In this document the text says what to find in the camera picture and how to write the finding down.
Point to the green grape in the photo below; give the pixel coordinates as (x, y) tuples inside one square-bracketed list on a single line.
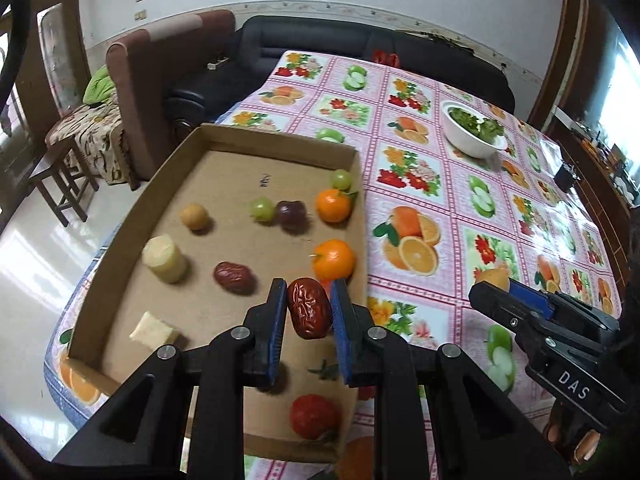
[(262, 208), (341, 179)]

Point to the red item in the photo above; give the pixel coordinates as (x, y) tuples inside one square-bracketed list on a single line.
[(386, 57)]

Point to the patterned seat cushion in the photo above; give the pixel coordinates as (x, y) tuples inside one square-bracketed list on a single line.
[(85, 125)]

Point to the red tomato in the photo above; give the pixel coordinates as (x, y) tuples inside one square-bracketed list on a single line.
[(315, 414)]

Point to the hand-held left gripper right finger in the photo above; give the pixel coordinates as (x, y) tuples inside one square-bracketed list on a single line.
[(342, 332)]

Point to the white bowl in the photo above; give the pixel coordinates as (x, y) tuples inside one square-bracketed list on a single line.
[(467, 140)]

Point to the orange mandarin with leaf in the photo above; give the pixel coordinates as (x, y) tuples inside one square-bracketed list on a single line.
[(333, 206)]

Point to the pale yellow cylinder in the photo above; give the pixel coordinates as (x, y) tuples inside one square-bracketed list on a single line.
[(164, 258)]

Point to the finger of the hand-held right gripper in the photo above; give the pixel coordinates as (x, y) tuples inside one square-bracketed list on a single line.
[(500, 305), (530, 295)]

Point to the red date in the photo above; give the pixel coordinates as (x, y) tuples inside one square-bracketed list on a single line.
[(310, 310), (233, 276)]

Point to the white power strip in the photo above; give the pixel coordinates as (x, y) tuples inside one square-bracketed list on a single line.
[(218, 64)]

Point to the wooden counter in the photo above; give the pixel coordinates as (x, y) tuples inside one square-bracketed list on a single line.
[(600, 200)]

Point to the dark brown round fruit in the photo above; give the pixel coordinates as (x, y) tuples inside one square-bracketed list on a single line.
[(280, 377)]

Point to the black cup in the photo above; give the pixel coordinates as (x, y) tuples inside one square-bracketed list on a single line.
[(565, 177)]

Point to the green leafy vegetables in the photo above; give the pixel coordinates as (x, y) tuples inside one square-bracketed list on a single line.
[(475, 122)]

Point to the cardboard box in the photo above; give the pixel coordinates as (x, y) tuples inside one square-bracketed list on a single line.
[(220, 180)]

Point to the wooden glass door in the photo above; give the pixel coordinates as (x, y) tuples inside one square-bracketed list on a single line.
[(55, 35)]

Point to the dark purple plum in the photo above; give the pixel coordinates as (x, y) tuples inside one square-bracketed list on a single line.
[(291, 214)]

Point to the black sofa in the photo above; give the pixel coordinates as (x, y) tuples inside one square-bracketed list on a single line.
[(310, 35)]

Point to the brown armchair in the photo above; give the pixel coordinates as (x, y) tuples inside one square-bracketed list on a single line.
[(150, 110)]

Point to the fruit and flower print tablecloth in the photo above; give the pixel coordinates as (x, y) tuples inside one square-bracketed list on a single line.
[(440, 200)]

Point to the tan round fruit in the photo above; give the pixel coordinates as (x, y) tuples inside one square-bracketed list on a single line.
[(195, 216), (492, 277)]

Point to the wooden stool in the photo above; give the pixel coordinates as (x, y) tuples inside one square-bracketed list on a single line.
[(55, 160)]

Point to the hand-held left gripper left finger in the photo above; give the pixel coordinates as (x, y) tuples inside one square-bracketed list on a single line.
[(274, 330)]

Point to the green pillow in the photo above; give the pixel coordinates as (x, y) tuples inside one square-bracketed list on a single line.
[(100, 87)]

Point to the wall socket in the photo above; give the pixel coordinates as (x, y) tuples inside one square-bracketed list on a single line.
[(142, 14)]

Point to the pale yellow cube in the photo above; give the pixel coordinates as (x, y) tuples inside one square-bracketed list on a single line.
[(154, 332)]

